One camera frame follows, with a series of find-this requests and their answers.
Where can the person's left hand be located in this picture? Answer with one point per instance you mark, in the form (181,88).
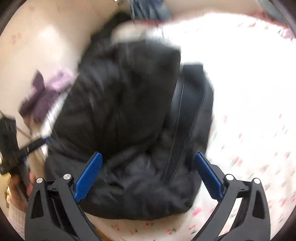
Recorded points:
(18,192)

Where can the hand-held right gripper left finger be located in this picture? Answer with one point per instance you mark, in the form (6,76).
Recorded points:
(89,176)

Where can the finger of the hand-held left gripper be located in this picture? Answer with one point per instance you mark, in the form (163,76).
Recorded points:
(38,144)

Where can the black puffer jacket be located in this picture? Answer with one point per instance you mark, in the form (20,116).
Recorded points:
(120,111)

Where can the bed with cherry print sheet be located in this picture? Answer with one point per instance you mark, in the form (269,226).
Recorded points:
(249,97)

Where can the black coat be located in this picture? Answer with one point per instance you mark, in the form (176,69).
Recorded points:
(104,34)

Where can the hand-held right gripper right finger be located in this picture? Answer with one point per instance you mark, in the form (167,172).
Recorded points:
(208,176)

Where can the purple jacket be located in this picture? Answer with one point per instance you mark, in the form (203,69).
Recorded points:
(44,97)

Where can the blue clothing pile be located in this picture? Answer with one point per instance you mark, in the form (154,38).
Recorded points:
(150,9)

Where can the pink ruffled bedding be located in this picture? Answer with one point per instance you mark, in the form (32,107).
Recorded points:
(277,23)

